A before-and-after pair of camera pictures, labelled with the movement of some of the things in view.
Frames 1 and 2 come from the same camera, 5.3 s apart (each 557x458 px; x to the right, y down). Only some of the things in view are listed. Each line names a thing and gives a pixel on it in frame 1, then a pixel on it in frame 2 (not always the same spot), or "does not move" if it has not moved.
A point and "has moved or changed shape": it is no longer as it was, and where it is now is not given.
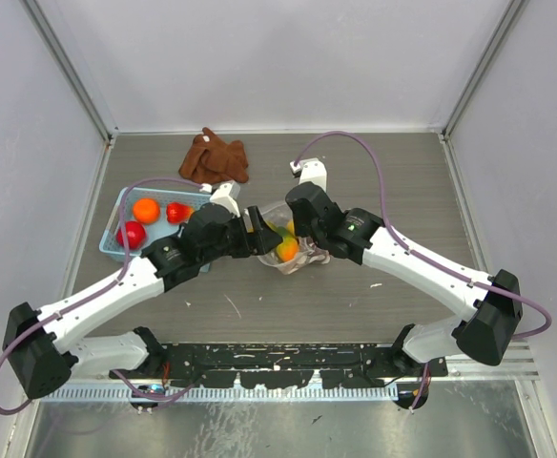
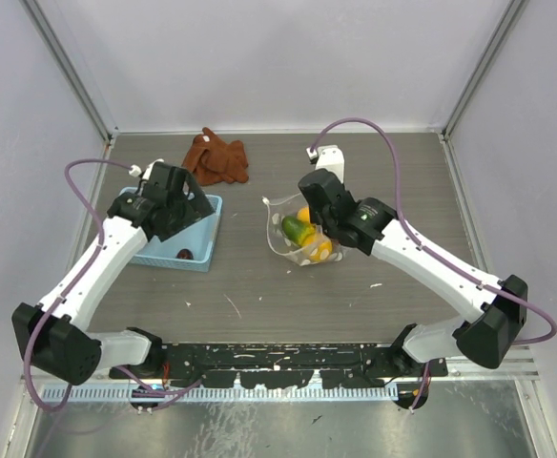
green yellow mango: (288, 248) has moved or changed shape
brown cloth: (209, 160) does not move
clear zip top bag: (294, 254) has moved or changed shape
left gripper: (258, 240) to (195, 209)
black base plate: (353, 365) does not move
